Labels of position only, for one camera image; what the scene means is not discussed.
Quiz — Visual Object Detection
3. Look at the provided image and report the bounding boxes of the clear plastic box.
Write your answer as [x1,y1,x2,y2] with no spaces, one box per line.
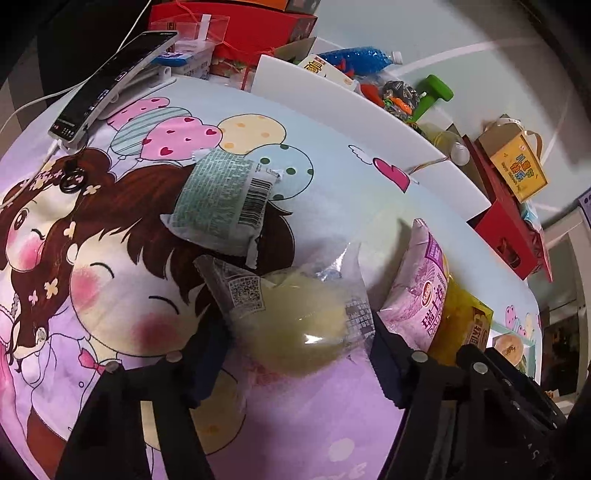
[150,14,230,47]

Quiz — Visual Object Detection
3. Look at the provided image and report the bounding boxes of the white carton with yellow print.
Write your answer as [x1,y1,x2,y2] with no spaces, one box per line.
[298,53,363,95]

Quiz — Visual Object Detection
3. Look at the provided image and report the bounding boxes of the red gift box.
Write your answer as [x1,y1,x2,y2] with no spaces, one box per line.
[148,0,319,51]

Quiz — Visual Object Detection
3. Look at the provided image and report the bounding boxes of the pile of small toys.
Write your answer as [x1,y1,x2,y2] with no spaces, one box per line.
[360,78,426,125]

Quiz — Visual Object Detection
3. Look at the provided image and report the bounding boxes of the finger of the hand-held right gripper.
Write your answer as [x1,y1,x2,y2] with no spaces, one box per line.
[487,348,568,435]

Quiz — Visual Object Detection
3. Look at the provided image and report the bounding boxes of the large red box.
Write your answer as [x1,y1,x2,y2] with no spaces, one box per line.
[462,134,555,282]

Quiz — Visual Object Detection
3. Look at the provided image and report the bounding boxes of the white cabinet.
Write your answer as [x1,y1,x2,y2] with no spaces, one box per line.
[540,203,591,398]

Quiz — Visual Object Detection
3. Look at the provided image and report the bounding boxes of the blue and white box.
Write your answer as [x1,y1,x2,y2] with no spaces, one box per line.
[152,39,215,79]

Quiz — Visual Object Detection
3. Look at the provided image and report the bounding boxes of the black hair tie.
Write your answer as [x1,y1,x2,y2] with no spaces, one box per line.
[62,159,88,192]

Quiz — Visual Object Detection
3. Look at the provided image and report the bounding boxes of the pink snack packet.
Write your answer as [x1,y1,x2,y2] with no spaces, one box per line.
[378,218,451,354]

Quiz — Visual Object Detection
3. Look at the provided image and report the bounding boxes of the white phone stand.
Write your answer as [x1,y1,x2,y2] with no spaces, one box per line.
[62,65,177,149]

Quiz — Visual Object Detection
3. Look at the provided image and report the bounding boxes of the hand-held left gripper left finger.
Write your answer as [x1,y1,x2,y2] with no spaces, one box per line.
[55,318,232,480]

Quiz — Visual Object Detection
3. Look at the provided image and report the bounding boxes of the pale teal snack packet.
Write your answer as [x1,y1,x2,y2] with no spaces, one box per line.
[160,148,283,268]

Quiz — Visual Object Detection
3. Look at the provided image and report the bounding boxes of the green toy dumbbell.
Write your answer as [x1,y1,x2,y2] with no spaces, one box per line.
[413,74,455,123]

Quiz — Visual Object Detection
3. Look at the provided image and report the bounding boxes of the white board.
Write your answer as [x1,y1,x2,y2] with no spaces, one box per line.
[254,54,492,222]

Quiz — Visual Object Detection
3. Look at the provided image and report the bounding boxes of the black smartphone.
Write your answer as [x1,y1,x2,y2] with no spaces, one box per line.
[48,30,180,141]

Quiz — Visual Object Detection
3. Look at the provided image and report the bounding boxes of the printed cartoon blanket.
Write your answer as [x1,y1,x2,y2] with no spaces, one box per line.
[0,76,543,480]

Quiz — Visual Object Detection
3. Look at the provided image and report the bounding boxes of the blue plastic bottle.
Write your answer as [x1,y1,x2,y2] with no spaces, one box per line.
[318,46,403,75]

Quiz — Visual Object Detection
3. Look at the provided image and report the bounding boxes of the yellow snack packet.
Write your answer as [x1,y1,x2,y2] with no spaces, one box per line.
[429,272,495,365]

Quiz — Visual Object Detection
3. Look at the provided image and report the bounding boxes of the clear round bun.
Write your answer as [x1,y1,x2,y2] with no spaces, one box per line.
[194,240,376,381]

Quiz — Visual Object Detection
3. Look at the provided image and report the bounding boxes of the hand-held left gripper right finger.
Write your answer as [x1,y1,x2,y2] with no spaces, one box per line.
[369,318,546,480]

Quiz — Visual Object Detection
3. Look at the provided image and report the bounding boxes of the yellow cardboard box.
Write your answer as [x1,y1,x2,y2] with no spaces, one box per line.
[475,117,548,204]

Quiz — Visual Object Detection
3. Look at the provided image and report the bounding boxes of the white cable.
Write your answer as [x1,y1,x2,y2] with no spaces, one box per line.
[0,0,153,132]

